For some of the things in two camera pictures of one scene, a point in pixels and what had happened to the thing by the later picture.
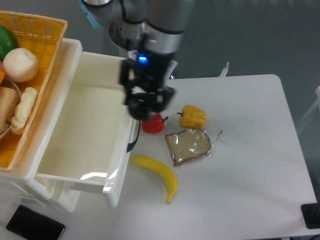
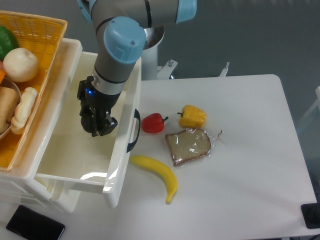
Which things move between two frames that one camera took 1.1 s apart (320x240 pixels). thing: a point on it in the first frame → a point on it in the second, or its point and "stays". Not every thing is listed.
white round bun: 20,65 stays
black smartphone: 32,225 stays
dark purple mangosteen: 139,109 → 87,123
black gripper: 144,78 → 100,104
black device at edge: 311,214 stays
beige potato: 9,101 stays
